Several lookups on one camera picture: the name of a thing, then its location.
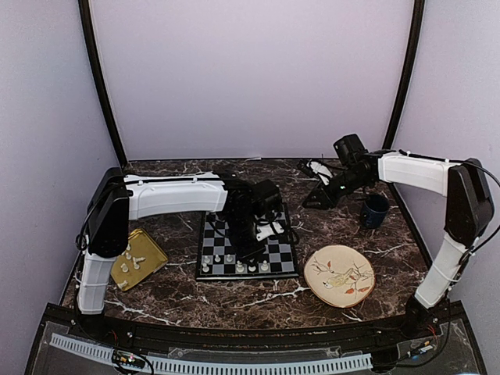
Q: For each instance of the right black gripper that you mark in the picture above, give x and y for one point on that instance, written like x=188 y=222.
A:
x=323 y=194

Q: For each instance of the right black frame post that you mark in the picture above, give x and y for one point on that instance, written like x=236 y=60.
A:
x=406 y=73

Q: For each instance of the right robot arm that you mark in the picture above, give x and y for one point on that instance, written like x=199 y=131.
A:
x=463 y=183

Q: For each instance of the dark blue mug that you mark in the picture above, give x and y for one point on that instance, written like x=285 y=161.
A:
x=373 y=211

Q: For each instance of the white slotted cable duct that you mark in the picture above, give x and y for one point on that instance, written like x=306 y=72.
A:
x=211 y=363

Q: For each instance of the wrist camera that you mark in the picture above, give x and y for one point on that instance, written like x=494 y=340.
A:
x=265 y=231
x=316 y=169

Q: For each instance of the black frame post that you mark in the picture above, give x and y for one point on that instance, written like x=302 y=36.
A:
x=406 y=73
x=99 y=81

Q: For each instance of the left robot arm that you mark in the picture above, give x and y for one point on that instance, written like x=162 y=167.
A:
x=121 y=198

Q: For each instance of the white chess king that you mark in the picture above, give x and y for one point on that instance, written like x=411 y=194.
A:
x=239 y=267

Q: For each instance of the gold square tray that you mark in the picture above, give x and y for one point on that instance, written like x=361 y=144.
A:
x=142 y=257

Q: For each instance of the left black frame post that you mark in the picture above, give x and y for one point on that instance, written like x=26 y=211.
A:
x=99 y=81

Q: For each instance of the cream plate with bird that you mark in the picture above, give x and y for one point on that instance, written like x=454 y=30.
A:
x=339 y=276

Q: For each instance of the black grey chessboard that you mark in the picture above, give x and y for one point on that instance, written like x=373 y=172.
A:
x=279 y=253

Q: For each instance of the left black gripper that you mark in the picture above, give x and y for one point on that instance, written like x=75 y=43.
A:
x=248 y=254

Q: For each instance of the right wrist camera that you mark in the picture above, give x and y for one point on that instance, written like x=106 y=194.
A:
x=316 y=169

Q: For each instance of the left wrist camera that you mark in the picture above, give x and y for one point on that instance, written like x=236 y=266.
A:
x=265 y=231

